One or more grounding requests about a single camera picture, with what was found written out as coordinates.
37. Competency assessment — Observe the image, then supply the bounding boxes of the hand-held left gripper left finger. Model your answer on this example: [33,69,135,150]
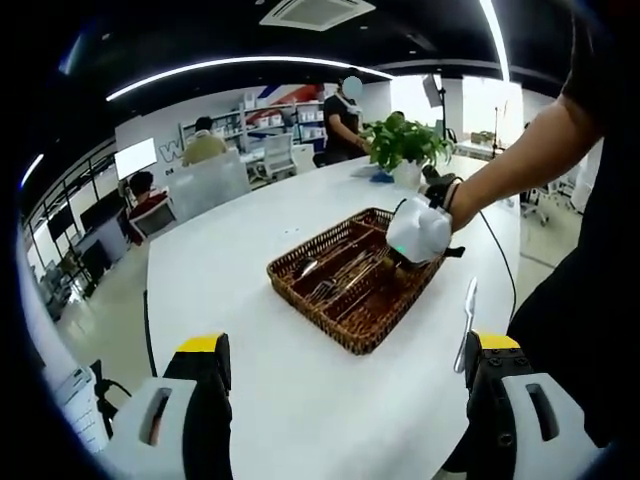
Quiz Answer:
[112,331,235,480]

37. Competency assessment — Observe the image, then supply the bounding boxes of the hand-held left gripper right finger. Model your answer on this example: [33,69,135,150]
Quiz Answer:
[449,328,610,480]

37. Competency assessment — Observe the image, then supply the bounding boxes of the brown wicker storage tray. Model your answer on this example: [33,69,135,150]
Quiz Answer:
[265,206,447,357]

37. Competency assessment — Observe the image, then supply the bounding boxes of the steel table knife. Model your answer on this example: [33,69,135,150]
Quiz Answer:
[453,277,480,374]

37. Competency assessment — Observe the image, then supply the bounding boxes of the white storage shelves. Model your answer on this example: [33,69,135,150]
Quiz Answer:
[179,92,326,151]

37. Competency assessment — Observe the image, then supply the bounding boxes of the dark grey curved device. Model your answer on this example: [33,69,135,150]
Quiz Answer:
[421,164,466,199]

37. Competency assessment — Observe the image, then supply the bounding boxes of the green potted plant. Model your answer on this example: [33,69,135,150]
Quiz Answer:
[366,112,457,190]

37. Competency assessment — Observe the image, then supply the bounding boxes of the black desk stand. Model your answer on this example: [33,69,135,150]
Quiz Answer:
[92,358,132,441]

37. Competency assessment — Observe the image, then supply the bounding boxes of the person's dark clothed body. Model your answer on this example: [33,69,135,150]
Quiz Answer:
[507,0,640,451]

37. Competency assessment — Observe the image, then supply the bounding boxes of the black light stand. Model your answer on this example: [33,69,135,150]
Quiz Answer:
[422,73,452,144]

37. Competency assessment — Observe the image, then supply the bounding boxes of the white office chair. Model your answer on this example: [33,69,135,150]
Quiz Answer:
[249,132,297,182]

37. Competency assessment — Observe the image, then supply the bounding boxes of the ceiling light strip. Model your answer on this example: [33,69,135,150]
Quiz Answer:
[104,55,396,104]
[477,0,512,84]

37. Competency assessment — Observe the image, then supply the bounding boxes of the grey partition panel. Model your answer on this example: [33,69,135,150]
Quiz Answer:
[167,149,252,221]

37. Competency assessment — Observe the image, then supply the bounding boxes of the ceiling air vent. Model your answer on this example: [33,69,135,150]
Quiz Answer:
[258,0,377,31]

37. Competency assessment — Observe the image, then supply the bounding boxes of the white glowing screen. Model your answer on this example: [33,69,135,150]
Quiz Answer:
[113,137,159,180]

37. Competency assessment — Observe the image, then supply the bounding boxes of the black cable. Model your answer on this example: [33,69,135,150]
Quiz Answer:
[478,209,517,321]

